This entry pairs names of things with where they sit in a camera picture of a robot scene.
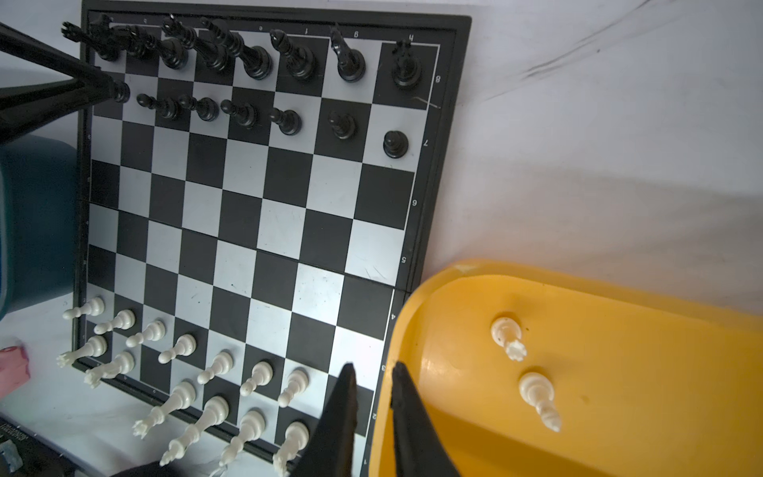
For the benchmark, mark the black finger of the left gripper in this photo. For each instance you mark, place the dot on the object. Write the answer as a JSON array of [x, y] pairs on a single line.
[[29, 107]]

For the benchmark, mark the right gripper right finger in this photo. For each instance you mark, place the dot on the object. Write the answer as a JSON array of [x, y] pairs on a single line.
[[418, 449]]

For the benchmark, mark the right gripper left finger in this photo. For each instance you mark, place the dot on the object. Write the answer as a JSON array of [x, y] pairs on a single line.
[[330, 450]]

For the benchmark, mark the teal plastic tray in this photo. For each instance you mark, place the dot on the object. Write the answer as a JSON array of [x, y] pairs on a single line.
[[38, 220]]

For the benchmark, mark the yellow plastic tray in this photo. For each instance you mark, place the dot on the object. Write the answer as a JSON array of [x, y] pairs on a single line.
[[646, 385]]

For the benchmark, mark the black and white chessboard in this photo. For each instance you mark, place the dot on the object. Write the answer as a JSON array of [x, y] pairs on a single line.
[[272, 202]]

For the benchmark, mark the small pink eraser toy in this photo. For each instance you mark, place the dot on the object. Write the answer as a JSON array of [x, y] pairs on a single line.
[[14, 369]]

